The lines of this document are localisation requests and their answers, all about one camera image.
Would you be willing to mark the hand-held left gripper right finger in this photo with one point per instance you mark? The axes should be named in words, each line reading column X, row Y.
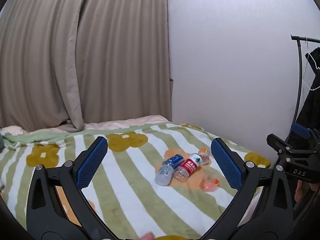
column 227, row 165

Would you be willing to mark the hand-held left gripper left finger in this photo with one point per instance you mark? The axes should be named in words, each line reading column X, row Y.
column 92, row 163

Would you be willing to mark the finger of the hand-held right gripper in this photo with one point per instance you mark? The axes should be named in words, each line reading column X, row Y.
column 280, row 142
column 300, row 130

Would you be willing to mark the clear plastic cup orange print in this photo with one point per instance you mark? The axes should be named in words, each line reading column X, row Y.
column 204, row 153
column 210, row 184

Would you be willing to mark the person's right hand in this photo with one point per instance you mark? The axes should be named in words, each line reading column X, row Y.
column 299, row 192

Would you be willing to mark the dark hanging garment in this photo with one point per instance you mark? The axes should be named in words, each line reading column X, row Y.
column 311, row 110

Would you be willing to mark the red label plastic bottle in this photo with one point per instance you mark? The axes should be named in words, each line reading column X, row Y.
column 188, row 168

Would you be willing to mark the green striped floral blanket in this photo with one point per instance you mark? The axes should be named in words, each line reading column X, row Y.
column 130, row 180

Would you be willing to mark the pale pink bed sheet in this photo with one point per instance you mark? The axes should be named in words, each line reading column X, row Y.
column 117, row 122

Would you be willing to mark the black clothes rack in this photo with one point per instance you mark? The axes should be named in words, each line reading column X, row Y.
column 299, row 80

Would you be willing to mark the blue label plastic bottle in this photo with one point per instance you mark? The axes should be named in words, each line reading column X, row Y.
column 167, row 170

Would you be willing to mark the beige curtain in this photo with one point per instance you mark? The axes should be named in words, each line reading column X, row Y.
column 82, row 55

